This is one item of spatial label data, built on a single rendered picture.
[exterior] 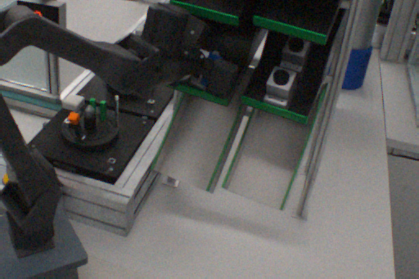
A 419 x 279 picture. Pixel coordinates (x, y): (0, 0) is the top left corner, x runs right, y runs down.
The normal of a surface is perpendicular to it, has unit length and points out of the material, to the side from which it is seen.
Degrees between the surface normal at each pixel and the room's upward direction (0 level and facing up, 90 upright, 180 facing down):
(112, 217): 90
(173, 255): 0
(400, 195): 90
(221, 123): 45
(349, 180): 0
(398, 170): 90
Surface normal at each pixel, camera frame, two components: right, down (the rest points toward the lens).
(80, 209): -0.33, 0.47
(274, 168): -0.30, -0.30
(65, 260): 0.06, -0.85
